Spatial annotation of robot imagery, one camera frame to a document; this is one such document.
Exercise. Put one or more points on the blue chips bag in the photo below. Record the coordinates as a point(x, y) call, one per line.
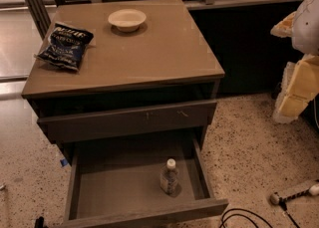
point(66, 47)

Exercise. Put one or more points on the white paper bowl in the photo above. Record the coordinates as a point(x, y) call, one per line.
point(127, 20)

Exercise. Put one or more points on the closed top drawer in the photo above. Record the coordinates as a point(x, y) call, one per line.
point(79, 127)

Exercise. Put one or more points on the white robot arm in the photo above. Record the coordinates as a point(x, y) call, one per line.
point(305, 28)

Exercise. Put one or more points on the clear plastic water bottle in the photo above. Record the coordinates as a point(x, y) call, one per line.
point(168, 177)

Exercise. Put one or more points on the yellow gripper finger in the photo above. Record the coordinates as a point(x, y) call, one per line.
point(283, 29)
point(299, 86)

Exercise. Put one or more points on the white striped floor tool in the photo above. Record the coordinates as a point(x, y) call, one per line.
point(308, 187)

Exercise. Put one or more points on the open middle drawer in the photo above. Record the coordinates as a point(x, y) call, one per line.
point(115, 183)

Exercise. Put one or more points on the brown drawer cabinet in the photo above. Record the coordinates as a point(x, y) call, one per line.
point(165, 61)

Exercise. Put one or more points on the blue tape piece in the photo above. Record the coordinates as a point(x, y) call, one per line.
point(64, 162)

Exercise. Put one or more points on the black object bottom left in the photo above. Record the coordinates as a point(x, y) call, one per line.
point(39, 223)

